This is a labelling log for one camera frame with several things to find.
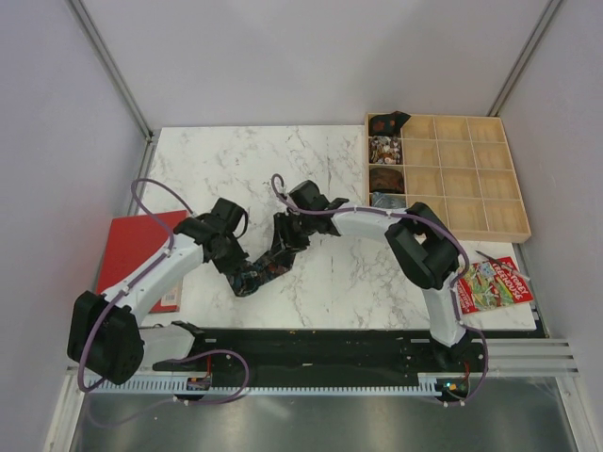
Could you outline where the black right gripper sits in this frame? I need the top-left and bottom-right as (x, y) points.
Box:
(269, 211), (316, 258)

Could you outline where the dark blue floral tie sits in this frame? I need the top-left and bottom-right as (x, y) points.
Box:
(225, 249), (296, 298)

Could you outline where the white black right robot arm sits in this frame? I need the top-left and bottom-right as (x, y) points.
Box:
(270, 174), (469, 371)

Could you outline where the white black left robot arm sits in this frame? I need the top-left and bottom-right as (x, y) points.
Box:
(67, 199), (249, 393)

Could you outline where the red flat box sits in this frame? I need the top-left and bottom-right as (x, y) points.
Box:
(96, 210), (187, 314)

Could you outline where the grey blue rolled tie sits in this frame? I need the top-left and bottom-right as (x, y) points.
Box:
(370, 192), (406, 209)

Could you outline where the dark brown rolled tie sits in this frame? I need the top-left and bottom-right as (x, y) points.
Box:
(368, 167), (405, 194)

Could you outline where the multicolour patterned rolled tie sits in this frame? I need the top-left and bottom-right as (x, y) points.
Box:
(368, 136), (403, 165)

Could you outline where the black orange rolled tie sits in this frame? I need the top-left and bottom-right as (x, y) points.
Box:
(368, 111), (412, 137)

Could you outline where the wooden compartment tray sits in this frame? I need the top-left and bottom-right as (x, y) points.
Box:
(364, 113), (531, 244)

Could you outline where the red treehouse children's book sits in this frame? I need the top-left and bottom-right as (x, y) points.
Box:
(457, 256), (534, 315)

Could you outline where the thin pencil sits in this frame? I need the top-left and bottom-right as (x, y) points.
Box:
(475, 250), (531, 282)

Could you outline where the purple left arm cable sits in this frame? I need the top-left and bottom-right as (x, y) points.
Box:
(77, 177), (252, 428)

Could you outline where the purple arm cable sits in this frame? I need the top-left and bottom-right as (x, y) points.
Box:
(77, 177), (252, 428)
(270, 173), (490, 409)

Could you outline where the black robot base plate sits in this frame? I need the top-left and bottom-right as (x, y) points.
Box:
(150, 327), (491, 392)

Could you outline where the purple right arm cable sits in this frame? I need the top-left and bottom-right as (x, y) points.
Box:
(270, 173), (490, 409)

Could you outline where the white slotted cable duct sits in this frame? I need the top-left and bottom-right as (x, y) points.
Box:
(94, 373), (442, 396)

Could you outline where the grey aluminium frame post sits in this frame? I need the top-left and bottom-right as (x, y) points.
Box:
(66, 0), (154, 142)

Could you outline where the grey right frame post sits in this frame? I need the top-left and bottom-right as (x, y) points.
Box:
(486, 0), (566, 117)

